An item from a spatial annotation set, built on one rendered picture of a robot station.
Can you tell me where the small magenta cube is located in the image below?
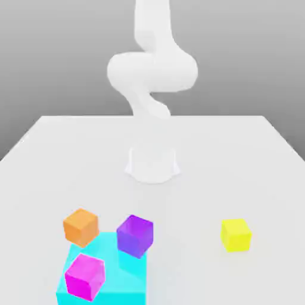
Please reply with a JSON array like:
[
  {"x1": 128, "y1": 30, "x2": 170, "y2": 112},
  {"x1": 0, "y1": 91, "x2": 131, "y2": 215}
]
[{"x1": 64, "y1": 253, "x2": 106, "y2": 303}]

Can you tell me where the small purple cube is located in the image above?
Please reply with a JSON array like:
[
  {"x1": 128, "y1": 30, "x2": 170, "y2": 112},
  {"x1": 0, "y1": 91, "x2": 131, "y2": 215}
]
[{"x1": 116, "y1": 214, "x2": 154, "y2": 260}]

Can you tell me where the small orange cube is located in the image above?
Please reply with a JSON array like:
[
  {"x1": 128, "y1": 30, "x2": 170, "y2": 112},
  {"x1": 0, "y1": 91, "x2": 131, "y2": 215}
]
[{"x1": 63, "y1": 207, "x2": 100, "y2": 248}]

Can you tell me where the large cyan box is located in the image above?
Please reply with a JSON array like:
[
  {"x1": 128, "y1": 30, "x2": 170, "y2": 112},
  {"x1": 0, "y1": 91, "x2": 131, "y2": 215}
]
[{"x1": 55, "y1": 231, "x2": 148, "y2": 305}]

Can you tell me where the small yellow cube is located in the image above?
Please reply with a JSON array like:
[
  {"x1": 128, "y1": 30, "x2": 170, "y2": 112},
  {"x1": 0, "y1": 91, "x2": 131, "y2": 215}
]
[{"x1": 220, "y1": 218, "x2": 253, "y2": 253}]

